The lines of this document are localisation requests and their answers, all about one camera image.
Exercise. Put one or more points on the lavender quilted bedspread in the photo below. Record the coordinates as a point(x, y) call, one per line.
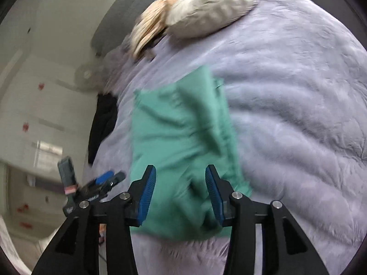
point(295, 81)

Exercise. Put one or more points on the black folded garment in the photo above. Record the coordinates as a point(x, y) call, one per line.
point(103, 123)

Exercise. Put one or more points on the white electric fan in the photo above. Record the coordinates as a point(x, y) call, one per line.
point(88, 77)

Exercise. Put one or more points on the white wardrobe cabinet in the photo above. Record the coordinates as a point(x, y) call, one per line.
point(44, 118)

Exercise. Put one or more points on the green work jacket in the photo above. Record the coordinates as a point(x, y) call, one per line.
point(180, 129)

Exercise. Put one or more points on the beige striped cloth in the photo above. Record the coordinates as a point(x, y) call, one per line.
point(149, 24)

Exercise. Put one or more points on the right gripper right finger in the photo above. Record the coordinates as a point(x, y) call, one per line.
point(285, 247)

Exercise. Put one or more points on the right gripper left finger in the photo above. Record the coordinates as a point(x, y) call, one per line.
point(74, 248)

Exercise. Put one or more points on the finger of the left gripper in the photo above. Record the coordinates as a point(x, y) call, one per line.
point(104, 177)
point(114, 179)

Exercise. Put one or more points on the cream pleated pillow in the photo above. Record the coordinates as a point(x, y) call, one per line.
point(198, 18)

